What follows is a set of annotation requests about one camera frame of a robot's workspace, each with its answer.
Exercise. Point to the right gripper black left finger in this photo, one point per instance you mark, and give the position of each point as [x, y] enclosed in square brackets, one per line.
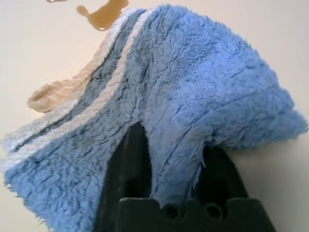
[125, 174]

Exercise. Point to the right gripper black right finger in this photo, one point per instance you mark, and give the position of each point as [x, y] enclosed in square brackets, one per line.
[222, 174]

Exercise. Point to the blue fluffy striped rag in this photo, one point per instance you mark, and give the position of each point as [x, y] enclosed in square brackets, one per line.
[193, 72]

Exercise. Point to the large brown liquid puddle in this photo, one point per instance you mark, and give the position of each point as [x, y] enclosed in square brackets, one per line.
[103, 17]

